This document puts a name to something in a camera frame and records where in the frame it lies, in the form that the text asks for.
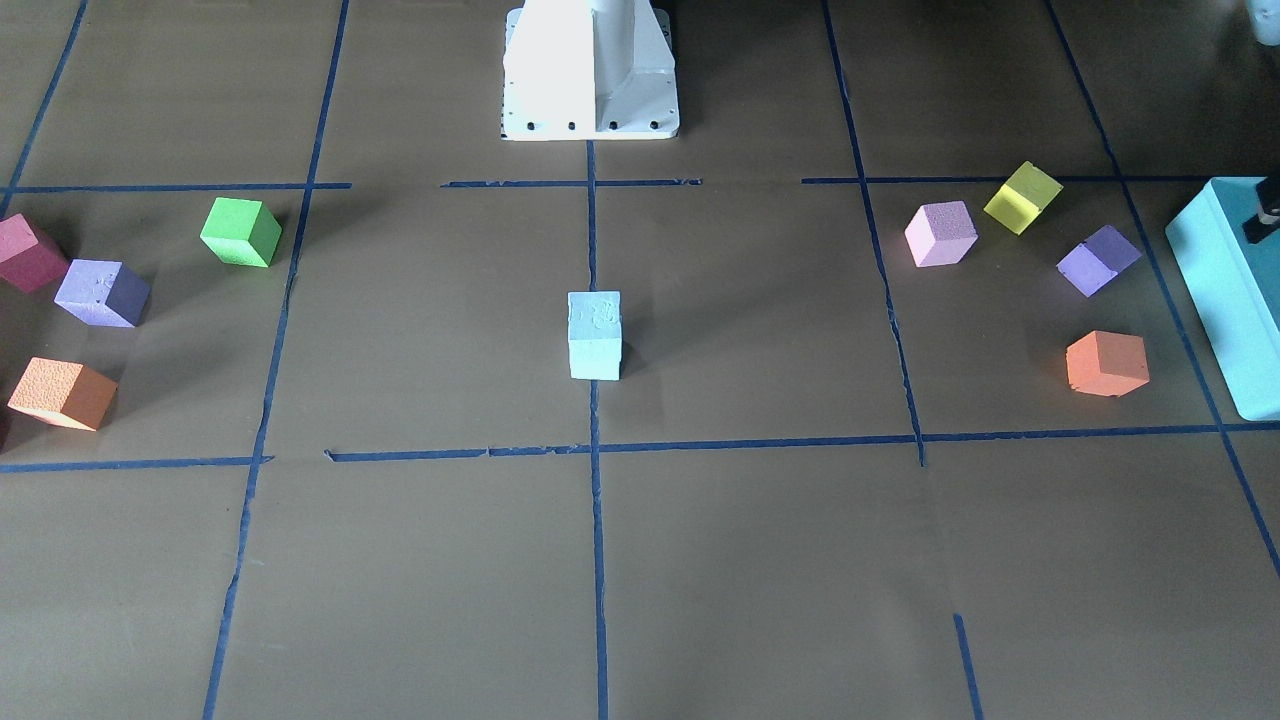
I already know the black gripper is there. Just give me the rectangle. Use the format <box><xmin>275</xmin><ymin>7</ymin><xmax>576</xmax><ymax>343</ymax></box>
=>
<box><xmin>1242</xmin><ymin>176</ymin><xmax>1279</xmax><ymax>245</ymax></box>

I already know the light blue foam block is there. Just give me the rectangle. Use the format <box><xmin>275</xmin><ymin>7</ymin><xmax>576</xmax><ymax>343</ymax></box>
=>
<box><xmin>567</xmin><ymin>291</ymin><xmax>623</xmax><ymax>345</ymax></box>
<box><xmin>568</xmin><ymin>338</ymin><xmax>623</xmax><ymax>382</ymax></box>

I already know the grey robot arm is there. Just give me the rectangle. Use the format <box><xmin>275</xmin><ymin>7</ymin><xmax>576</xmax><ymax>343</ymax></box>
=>
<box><xmin>1242</xmin><ymin>1</ymin><xmax>1279</xmax><ymax>245</ymax></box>

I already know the teal plastic bin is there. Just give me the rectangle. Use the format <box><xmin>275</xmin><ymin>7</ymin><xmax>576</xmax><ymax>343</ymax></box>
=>
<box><xmin>1165</xmin><ymin>176</ymin><xmax>1279</xmax><ymax>421</ymax></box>

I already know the purple foam block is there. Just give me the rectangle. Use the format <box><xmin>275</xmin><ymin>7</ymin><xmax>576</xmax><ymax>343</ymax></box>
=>
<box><xmin>1056</xmin><ymin>225</ymin><xmax>1142</xmax><ymax>299</ymax></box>
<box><xmin>54</xmin><ymin>259</ymin><xmax>150</xmax><ymax>328</ymax></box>

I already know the orange foam block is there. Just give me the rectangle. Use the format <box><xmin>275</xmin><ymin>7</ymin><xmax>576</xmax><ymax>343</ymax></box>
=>
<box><xmin>6</xmin><ymin>357</ymin><xmax>118</xmax><ymax>432</ymax></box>
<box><xmin>1065</xmin><ymin>331</ymin><xmax>1149</xmax><ymax>397</ymax></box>

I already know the yellow foam block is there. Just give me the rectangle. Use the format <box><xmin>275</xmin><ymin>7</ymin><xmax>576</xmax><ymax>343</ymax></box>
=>
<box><xmin>983</xmin><ymin>161</ymin><xmax>1062</xmax><ymax>236</ymax></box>

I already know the green foam block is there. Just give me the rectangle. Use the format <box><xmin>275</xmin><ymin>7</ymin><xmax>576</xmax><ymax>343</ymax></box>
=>
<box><xmin>198</xmin><ymin>197</ymin><xmax>282</xmax><ymax>268</ymax></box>

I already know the dark pink foam block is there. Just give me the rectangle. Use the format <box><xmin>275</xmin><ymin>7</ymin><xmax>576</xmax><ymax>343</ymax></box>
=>
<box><xmin>1</xmin><ymin>213</ymin><xmax>70</xmax><ymax>293</ymax></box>

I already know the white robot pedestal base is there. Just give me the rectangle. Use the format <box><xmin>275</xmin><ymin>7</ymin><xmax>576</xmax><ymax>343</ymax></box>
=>
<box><xmin>500</xmin><ymin>1</ymin><xmax>681</xmax><ymax>142</ymax></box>

